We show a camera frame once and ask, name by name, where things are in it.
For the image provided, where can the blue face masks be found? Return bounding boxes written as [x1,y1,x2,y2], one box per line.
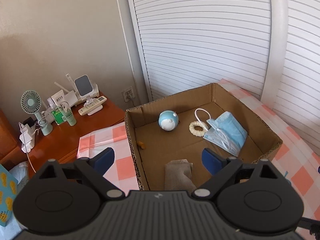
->
[194,108,247,157]

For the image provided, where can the grey fabric pouch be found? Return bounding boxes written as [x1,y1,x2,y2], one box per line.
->
[164,159,196,194]

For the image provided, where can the wooden side cabinet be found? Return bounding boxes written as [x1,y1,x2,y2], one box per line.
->
[1,99,124,177]

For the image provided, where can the brown cardboard box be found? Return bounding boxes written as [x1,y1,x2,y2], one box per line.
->
[125,80,283,191]

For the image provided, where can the green tube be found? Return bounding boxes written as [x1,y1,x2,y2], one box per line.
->
[62,108,76,126]

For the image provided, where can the green small box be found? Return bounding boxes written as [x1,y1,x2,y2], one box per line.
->
[51,107,66,125]

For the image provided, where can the white remote control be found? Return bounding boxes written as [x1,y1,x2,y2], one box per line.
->
[78,96,107,116]

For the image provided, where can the blue white round toy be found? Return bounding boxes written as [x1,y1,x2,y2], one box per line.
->
[158,110,179,131]

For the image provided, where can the pink checked tablecloth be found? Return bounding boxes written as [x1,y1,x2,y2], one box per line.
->
[77,80,319,219]

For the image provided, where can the white phone stand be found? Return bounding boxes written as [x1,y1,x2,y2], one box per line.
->
[74,75,99,103]

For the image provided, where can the mint handheld fan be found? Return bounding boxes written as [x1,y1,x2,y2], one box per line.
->
[20,90,53,136]

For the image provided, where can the white louvred door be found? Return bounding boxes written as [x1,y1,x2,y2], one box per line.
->
[128,0,319,152]

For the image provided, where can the cream scrunchie ring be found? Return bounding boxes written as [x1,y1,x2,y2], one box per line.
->
[189,120,209,138]

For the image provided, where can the white charger with cable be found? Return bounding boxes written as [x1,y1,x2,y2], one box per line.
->
[18,122,40,173]

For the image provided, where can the wall power socket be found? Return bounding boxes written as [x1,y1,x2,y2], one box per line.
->
[122,87,135,102]

